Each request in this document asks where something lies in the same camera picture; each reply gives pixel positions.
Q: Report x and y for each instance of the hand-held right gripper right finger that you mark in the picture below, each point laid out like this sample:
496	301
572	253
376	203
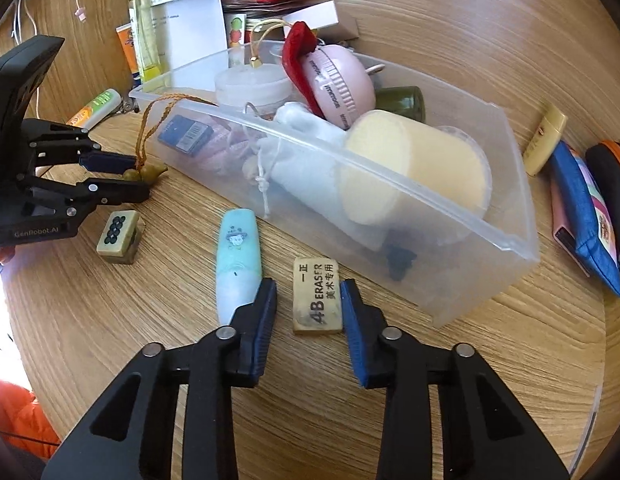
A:
355	345

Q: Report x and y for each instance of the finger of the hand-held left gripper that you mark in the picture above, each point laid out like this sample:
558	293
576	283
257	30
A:
120	192
110	161

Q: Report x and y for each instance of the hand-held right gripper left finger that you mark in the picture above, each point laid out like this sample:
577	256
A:
262	330

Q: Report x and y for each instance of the beige eraser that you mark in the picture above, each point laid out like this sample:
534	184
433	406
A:
315	305

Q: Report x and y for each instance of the clear plastic bin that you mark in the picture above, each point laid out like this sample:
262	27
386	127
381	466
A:
440	280

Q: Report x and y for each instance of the pale pink round jar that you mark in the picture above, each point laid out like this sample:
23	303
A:
250	87

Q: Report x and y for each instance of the yellow sponge puff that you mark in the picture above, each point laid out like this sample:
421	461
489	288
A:
415	160

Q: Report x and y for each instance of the wooden desktop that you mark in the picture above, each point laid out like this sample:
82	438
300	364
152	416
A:
440	385

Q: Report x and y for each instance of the person's left hand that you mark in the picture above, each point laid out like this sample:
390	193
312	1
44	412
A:
5	255

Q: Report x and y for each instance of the mahjong tile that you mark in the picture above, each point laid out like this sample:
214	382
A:
117	232

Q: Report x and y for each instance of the white green-orange label tube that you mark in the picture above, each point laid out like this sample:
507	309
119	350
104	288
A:
97	105

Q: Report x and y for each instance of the light blue tube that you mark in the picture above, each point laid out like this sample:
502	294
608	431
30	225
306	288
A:
237	270

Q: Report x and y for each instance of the orange tube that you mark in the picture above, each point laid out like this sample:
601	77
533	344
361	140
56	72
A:
126	45

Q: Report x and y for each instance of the yellow-green liquid bottle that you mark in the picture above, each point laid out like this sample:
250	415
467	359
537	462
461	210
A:
142	35

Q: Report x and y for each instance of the white paper sheet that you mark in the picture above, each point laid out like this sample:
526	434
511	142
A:
190	30

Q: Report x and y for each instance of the fruit print box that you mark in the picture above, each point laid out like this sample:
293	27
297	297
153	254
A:
236	30

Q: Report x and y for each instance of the pink round timer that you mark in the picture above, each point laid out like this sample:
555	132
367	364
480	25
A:
335	85

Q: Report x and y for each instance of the orange cloth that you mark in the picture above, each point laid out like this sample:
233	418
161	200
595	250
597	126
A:
15	410

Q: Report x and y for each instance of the dark green jar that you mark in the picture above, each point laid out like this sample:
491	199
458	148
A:
400	102

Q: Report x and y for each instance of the white rectangular box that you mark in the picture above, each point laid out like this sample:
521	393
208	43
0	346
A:
315	15

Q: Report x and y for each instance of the blue pouch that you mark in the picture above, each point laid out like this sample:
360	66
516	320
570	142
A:
580	200

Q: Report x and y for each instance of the beige tube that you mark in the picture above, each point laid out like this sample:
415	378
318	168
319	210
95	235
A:
545	140

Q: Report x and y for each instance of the orange black pouch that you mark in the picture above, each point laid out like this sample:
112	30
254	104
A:
610	175

